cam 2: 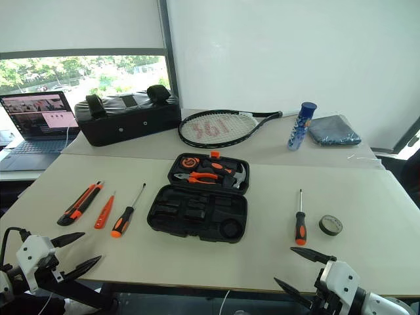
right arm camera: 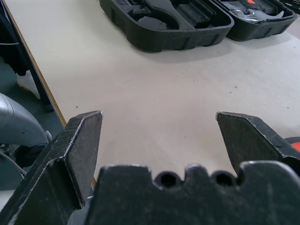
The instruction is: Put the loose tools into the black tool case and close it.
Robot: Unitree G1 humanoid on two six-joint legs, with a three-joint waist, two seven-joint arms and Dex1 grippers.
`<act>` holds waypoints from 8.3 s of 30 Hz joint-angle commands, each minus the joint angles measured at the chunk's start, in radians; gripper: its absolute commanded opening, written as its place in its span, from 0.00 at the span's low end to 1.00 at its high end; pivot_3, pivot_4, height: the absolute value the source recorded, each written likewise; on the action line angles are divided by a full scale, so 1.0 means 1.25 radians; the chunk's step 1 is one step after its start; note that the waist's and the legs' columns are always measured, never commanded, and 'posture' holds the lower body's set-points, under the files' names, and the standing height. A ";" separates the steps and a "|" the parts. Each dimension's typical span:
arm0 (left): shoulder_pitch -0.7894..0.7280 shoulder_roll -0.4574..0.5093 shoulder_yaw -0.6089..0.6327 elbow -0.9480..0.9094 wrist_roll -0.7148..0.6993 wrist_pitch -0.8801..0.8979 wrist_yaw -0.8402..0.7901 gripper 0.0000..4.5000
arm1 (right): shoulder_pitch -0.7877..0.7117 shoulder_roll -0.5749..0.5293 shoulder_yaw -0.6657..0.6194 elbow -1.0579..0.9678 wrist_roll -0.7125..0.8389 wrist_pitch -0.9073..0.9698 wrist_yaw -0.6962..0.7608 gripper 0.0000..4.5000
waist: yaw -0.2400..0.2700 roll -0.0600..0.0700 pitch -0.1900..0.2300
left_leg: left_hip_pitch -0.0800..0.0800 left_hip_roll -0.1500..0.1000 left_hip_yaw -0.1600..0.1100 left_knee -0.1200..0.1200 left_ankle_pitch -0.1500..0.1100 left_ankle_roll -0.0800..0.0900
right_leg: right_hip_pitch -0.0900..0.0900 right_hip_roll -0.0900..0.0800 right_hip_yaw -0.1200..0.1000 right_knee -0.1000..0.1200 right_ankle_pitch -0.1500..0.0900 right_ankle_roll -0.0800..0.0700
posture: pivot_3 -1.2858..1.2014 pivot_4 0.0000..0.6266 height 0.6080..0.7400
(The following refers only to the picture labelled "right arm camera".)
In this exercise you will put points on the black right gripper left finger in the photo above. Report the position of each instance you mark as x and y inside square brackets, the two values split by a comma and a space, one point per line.
[58, 168]

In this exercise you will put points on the dark trousers of bystander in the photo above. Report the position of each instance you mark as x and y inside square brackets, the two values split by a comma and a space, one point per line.
[11, 42]

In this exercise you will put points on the steel claw hammer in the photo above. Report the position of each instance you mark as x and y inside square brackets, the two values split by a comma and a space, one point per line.
[253, 14]

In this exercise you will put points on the black metal table frame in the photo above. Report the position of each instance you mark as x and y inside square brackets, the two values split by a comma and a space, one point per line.
[30, 68]

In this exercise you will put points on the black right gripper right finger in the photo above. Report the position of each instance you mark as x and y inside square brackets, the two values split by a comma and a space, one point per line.
[248, 140]

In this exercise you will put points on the orange black screwdriver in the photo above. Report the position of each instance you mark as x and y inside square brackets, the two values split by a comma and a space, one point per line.
[295, 146]

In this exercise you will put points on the black tool case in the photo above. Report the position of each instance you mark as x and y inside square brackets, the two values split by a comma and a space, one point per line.
[168, 30]

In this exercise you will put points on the silver robot torso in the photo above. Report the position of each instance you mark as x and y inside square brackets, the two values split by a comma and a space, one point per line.
[18, 126]

